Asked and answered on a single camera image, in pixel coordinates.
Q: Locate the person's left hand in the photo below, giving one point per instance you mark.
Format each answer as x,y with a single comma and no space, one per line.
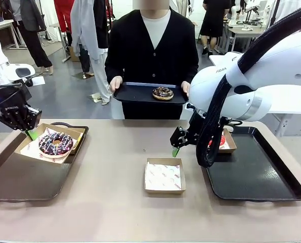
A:
185,88

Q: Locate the red outfit mannequin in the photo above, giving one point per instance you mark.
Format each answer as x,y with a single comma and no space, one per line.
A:
63,15

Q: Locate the white trousers mannequin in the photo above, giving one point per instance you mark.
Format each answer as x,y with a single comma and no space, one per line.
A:
102,76

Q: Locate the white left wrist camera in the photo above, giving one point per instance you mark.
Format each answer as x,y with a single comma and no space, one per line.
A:
38,81

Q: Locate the large black plastic tray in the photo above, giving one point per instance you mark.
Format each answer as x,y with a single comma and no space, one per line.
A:
254,172

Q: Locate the hanging black garment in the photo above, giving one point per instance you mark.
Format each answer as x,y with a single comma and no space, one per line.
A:
101,22

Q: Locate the cardboard scrap on floor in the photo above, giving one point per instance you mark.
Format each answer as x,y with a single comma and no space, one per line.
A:
95,97

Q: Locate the dark suit mannequin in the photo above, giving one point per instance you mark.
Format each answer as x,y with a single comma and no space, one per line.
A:
31,30

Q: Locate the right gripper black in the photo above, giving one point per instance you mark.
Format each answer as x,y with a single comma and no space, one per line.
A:
194,126

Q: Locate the kraft paper box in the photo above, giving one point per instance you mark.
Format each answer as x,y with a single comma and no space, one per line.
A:
164,192
82,138
232,145
39,127

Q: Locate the person's right hand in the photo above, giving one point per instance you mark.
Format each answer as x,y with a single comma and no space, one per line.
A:
115,84

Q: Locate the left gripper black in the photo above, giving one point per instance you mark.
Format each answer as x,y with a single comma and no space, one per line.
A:
11,100

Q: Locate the chocolate frosted donut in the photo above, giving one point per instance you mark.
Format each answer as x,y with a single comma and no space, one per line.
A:
157,95

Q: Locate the person in black shorts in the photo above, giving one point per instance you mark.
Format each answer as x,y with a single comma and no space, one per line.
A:
213,22

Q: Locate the brown cardboard box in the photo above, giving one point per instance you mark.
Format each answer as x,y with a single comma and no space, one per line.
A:
74,53

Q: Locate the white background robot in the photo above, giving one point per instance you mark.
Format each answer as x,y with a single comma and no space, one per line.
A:
251,10

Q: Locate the white table with dark clothes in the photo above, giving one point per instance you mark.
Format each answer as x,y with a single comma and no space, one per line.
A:
2,26

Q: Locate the black stand pole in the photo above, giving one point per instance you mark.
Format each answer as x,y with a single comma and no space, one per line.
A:
273,12

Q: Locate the chocolate sprinkled donut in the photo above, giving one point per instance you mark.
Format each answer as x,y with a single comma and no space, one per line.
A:
46,149

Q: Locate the white printed paper liner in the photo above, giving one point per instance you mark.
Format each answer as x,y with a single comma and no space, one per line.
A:
227,146
30,149
163,177

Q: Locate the square mannequin base plate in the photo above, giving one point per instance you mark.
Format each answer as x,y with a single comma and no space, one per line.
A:
83,75

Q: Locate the large brown plastic tray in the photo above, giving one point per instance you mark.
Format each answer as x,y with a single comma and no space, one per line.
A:
26,177

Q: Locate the hanging grey shirt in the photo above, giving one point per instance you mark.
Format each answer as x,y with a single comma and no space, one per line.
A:
85,30

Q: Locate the small black serving tray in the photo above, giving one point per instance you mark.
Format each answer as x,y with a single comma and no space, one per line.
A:
132,95

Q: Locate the red glazed donut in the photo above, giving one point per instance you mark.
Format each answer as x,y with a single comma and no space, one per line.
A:
222,141

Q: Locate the grey workbench table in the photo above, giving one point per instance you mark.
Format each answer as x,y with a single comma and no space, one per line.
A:
243,31

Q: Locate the person in black cardigan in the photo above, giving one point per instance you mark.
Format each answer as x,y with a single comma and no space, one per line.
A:
130,50

